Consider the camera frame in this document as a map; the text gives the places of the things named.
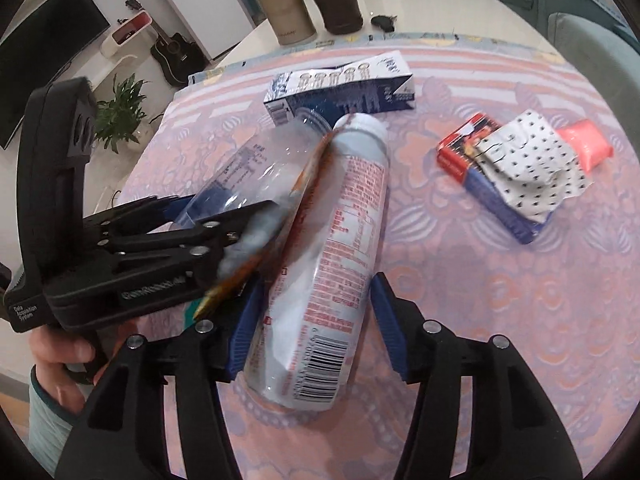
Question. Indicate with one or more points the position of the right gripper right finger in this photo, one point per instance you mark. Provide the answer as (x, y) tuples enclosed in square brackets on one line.
[(515, 431)]

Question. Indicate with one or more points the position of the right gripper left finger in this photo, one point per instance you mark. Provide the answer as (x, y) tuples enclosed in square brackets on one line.
[(120, 433)]

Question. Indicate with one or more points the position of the white yogurt drink bottle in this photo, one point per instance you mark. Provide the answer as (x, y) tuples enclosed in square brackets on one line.
[(304, 347)]

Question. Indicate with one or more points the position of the clear plastic bottle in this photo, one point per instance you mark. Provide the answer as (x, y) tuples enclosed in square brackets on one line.
[(266, 167)]

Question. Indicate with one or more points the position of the left hand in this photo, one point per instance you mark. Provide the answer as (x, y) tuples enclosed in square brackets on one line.
[(52, 349)]

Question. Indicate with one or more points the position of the green potted plant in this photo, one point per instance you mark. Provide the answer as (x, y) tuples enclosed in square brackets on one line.
[(121, 120)]

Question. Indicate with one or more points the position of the black television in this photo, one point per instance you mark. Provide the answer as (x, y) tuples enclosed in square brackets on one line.
[(39, 49)]

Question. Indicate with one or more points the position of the black acoustic guitar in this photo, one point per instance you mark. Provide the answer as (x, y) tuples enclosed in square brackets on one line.
[(178, 58)]

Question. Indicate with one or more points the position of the dotted white wrapper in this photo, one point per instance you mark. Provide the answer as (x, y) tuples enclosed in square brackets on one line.
[(533, 169)]

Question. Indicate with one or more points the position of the red blue cigarette box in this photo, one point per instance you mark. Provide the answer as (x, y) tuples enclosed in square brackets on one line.
[(454, 155)]

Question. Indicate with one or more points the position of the pink packet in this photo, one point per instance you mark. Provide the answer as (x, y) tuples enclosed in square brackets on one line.
[(588, 142)]

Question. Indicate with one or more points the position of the tan thermos bottle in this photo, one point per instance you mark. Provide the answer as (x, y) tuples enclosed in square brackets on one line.
[(289, 20)]

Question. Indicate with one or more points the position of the blue white milk carton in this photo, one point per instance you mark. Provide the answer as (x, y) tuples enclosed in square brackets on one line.
[(380, 84)]

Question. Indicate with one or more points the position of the dark brown cup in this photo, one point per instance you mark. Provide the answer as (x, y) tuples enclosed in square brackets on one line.
[(340, 17)]

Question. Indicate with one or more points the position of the black car key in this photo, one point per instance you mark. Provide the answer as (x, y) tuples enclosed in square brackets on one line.
[(384, 22)]

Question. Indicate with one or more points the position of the white wall shelf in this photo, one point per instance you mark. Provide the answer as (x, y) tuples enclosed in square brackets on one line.
[(125, 33)]

